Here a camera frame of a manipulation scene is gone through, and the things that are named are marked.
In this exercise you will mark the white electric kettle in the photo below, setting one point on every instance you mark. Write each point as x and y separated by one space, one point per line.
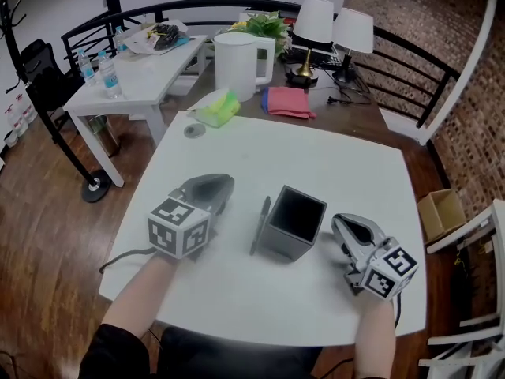
236 65

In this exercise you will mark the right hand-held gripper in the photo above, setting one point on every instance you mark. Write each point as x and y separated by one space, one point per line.
367 251

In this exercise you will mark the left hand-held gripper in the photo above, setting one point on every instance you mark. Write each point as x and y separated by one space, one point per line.
179 227

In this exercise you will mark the person's black clothing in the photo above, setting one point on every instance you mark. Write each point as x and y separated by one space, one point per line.
236 361

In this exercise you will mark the metal trash bin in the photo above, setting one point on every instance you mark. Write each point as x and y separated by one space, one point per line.
102 136

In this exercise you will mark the black plastic bag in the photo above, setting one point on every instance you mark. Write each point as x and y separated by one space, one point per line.
167 38

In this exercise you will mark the person's right forearm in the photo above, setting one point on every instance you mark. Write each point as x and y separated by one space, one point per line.
375 330

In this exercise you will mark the black pen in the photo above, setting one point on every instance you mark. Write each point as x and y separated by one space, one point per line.
260 227

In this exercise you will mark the white side table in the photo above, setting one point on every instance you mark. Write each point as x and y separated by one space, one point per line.
142 77

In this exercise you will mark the blue folded cloth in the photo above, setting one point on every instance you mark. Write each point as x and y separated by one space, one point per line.
264 101

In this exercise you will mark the black office chair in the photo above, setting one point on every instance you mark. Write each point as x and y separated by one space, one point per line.
43 73

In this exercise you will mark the white slanted beam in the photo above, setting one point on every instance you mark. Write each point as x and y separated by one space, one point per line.
473 53

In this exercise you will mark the white lamp with gold base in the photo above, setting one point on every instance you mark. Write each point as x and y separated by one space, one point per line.
313 18

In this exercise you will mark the open cardboard box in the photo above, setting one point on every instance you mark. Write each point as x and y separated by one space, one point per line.
432 221

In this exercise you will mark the person's left forearm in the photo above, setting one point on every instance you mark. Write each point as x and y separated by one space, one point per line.
138 294

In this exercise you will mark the black metal railing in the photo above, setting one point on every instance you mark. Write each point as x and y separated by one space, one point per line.
112 0

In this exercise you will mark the black coat stand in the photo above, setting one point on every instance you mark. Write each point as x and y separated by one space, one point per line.
96 190

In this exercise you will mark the white shelf unit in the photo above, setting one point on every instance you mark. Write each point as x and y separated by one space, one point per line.
469 227

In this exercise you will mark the dark grey square holder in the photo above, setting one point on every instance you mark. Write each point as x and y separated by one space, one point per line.
284 245

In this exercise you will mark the green potted plant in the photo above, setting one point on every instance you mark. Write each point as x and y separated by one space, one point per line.
268 24

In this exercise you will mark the green tissue pack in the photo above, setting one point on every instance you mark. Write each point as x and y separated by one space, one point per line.
219 111

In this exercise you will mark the black keyboard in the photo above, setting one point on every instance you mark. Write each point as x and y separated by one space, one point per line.
325 62

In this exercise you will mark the clear water bottle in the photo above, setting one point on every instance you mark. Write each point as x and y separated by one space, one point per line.
121 42
87 69
110 79

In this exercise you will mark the pack of large water bottles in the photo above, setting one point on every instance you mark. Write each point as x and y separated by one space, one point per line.
19 121

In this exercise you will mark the red folded cloth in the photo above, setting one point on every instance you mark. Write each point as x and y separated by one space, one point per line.
288 101

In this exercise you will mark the white lamp with black base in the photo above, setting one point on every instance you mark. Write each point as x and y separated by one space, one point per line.
353 30

